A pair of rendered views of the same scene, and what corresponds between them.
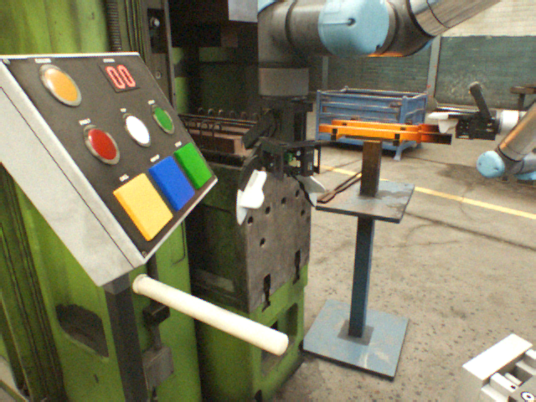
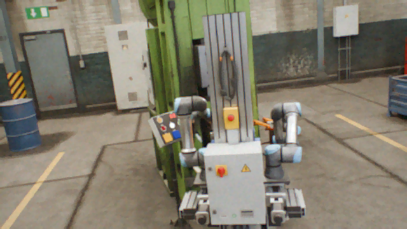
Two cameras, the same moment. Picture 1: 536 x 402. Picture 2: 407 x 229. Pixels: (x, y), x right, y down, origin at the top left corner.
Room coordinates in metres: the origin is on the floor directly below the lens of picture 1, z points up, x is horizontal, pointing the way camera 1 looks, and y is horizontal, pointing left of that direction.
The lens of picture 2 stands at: (-1.63, -2.17, 2.01)
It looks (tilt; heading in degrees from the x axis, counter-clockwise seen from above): 15 degrees down; 42
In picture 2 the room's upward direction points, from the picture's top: 6 degrees counter-clockwise
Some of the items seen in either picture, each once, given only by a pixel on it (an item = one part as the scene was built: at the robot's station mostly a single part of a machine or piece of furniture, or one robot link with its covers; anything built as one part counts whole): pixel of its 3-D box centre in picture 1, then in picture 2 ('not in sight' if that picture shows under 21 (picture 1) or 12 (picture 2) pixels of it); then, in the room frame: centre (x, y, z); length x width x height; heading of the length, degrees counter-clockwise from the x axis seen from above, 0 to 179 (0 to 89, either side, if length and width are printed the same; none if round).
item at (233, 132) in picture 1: (200, 133); (213, 120); (1.24, 0.24, 0.96); 0.42 x 0.20 x 0.09; 58
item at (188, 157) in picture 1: (191, 166); not in sight; (0.70, 0.16, 1.01); 0.07 x 0.05 x 0.07; 173
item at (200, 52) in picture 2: not in sight; (212, 63); (1.28, 0.22, 1.56); 0.42 x 0.39 x 0.40; 58
